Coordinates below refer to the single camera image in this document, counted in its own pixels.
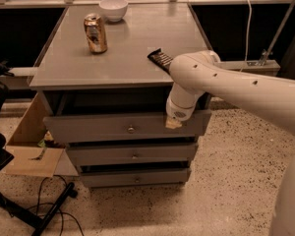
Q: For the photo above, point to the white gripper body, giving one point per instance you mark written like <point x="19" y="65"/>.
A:
<point x="176" y="113"/>

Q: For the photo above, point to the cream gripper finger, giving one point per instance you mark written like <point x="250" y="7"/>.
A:
<point x="172" y="123"/>

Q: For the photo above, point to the grey top drawer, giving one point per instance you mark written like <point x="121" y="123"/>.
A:
<point x="125" y="126"/>

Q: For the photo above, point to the grey drawer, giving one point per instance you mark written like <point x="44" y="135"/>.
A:
<point x="134" y="178"/>
<point x="125" y="126"/>
<point x="105" y="155"/>

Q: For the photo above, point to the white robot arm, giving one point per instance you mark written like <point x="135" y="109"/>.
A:
<point x="270" y="98"/>

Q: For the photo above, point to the grey middle drawer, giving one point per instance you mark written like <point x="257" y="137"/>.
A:
<point x="105" y="155"/>

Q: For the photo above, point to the grey drawer cabinet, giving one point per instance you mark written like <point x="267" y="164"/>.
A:
<point x="73" y="81"/>

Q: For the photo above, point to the grey bottom drawer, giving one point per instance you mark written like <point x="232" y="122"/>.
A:
<point x="134" y="178"/>

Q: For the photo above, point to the open cardboard box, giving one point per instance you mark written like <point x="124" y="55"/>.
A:
<point x="31" y="158"/>

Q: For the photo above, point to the dark chocolate bar wrapper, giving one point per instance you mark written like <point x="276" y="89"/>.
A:
<point x="160" y="59"/>

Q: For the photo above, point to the crushed gold soda can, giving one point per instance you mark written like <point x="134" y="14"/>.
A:
<point x="95" y="33"/>

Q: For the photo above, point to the white ceramic bowl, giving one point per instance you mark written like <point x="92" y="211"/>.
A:
<point x="113" y="10"/>

